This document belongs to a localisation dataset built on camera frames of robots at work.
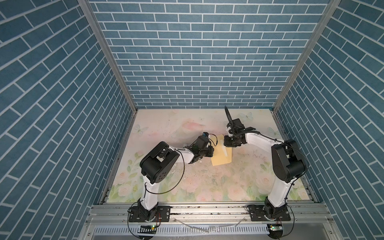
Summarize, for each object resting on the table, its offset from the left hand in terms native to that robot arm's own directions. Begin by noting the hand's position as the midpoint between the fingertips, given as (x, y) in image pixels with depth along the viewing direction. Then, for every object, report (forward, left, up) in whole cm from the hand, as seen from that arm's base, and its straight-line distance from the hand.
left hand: (214, 149), depth 96 cm
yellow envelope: (-3, -5, -1) cm, 6 cm away
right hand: (+4, -7, +3) cm, 8 cm away
